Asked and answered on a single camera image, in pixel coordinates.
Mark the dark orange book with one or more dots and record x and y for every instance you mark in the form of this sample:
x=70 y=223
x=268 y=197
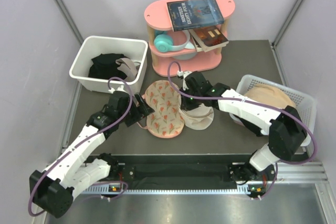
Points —
x=209 y=38

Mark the white mesh laundry bag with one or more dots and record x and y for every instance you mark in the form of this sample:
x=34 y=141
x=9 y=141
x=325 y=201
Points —
x=197 y=119

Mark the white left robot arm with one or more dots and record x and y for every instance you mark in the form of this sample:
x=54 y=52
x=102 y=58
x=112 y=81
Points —
x=56 y=187

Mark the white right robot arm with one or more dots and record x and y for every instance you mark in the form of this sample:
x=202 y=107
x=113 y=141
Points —
x=283 y=127

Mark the black garment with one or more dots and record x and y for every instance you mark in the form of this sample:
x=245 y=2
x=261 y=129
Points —
x=104 y=67

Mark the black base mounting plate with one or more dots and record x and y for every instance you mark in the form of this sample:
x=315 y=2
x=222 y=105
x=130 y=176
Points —
x=138 y=171

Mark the blue Nineteen Eighty-Four book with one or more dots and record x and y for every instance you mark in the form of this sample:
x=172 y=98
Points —
x=191 y=14

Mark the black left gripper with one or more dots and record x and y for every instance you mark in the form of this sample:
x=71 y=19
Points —
x=140 y=112

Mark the pink wooden shelf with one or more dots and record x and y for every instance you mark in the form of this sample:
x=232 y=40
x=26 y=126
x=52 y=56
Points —
x=158 y=20

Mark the white plastic bin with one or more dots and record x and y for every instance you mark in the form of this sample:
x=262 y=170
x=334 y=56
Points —
x=93 y=46

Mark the grey bowl on shelf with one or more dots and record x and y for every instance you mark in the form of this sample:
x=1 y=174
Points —
x=186 y=56

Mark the white plastic basket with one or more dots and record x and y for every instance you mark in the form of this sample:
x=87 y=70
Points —
x=305 y=104

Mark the floral mesh laundry bag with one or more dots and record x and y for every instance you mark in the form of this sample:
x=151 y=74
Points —
x=166 y=120

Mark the beige cloth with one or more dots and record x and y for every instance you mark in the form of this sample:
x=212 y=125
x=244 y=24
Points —
x=269 y=95

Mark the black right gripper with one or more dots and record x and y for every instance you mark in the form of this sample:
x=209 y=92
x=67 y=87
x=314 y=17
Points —
x=185 y=105

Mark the grey slotted cable duct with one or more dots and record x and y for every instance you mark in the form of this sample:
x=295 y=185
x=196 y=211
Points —
x=110 y=189

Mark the beige bra in bin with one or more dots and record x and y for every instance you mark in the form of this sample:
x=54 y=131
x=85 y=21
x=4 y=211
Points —
x=129 y=67

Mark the teal headphones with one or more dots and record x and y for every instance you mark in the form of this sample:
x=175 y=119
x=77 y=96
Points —
x=164 y=43

